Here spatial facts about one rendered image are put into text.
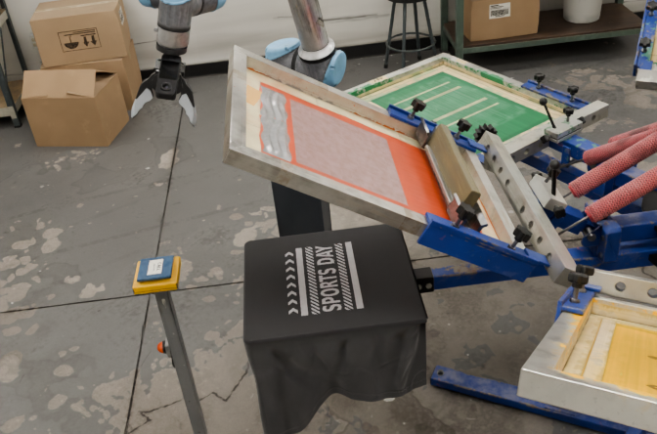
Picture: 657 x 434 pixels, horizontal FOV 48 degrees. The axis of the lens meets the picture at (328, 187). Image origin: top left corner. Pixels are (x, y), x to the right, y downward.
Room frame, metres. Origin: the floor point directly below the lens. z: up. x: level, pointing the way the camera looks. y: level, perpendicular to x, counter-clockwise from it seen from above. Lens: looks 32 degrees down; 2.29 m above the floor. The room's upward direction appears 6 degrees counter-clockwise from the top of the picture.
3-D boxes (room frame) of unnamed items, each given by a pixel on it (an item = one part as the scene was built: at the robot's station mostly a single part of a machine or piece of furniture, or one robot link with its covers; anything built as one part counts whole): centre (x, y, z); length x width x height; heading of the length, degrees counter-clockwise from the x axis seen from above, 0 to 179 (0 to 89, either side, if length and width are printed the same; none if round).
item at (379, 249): (1.64, 0.02, 0.95); 0.48 x 0.44 x 0.01; 92
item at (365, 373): (1.43, 0.01, 0.74); 0.46 x 0.04 x 0.42; 92
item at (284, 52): (2.23, 0.09, 1.37); 0.13 x 0.12 x 0.14; 59
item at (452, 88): (2.44, -0.61, 1.05); 1.08 x 0.61 x 0.23; 32
